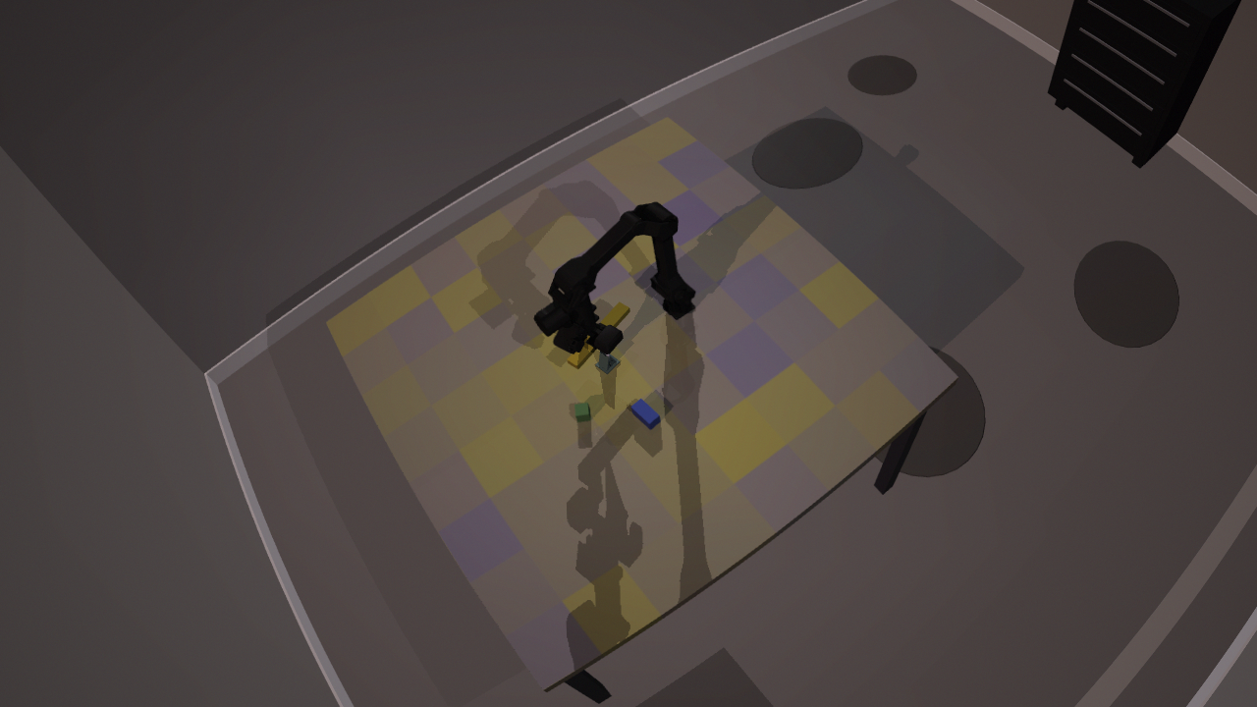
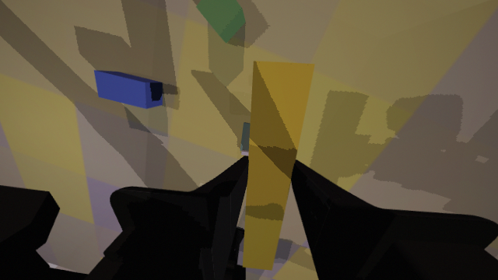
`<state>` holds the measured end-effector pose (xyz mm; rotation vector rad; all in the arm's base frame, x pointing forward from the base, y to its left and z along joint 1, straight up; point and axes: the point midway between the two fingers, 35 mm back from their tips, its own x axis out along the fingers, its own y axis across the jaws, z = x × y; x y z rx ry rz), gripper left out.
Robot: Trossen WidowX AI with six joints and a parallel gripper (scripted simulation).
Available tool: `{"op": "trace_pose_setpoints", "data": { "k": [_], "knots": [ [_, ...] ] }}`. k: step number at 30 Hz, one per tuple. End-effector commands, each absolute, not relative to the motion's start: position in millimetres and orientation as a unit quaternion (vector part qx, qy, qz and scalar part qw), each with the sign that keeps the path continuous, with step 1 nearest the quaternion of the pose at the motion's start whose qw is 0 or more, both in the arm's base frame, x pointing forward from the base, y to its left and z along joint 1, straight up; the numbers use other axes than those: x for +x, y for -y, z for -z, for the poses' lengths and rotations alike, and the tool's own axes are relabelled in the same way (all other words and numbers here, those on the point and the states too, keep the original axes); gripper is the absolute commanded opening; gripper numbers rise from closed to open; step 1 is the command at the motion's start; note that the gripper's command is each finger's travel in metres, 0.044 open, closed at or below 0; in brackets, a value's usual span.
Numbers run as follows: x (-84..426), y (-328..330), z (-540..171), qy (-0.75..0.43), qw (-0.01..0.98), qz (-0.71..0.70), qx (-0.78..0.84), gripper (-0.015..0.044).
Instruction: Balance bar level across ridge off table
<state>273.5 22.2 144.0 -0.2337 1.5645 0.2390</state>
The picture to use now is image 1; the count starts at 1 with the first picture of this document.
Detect blue rectangular block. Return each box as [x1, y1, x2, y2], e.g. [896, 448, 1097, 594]
[631, 399, 661, 430]

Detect yellow bar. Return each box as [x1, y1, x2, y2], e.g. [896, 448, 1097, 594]
[567, 302, 630, 369]

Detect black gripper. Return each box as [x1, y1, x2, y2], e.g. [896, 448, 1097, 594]
[569, 303, 623, 354]

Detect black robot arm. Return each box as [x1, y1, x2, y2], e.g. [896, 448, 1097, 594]
[533, 201, 695, 354]

